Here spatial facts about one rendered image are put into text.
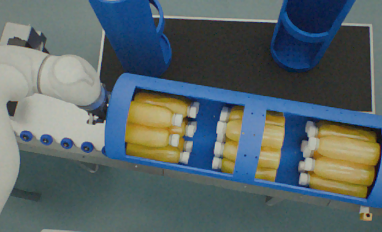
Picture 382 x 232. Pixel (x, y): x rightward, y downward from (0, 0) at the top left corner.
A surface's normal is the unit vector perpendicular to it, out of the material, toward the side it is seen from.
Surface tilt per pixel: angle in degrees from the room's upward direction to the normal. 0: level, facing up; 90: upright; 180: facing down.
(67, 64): 9
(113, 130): 32
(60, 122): 0
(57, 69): 5
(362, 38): 0
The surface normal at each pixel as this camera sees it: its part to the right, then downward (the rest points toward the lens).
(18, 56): 0.17, -0.68
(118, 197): -0.04, -0.25
